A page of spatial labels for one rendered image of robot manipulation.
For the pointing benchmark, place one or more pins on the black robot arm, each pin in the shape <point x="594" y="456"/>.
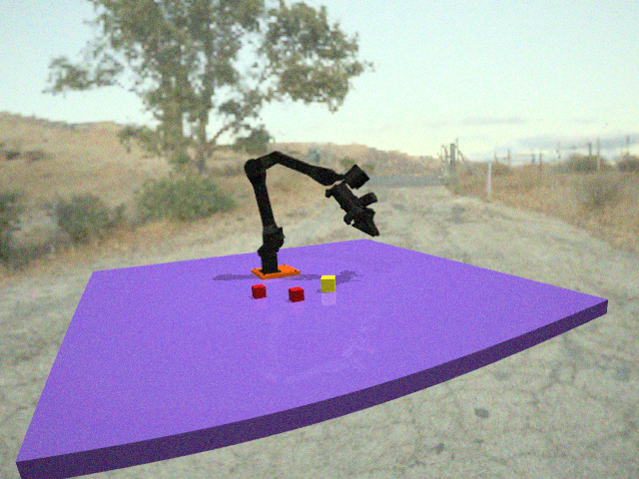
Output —
<point x="273" y="237"/>

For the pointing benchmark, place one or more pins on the yellow cube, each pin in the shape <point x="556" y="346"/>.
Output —
<point x="327" y="283"/>

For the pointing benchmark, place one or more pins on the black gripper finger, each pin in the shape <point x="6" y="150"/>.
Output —
<point x="373" y="225"/>
<point x="363" y="225"/>

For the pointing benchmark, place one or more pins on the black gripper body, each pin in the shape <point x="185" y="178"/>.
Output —
<point x="353" y="213"/>

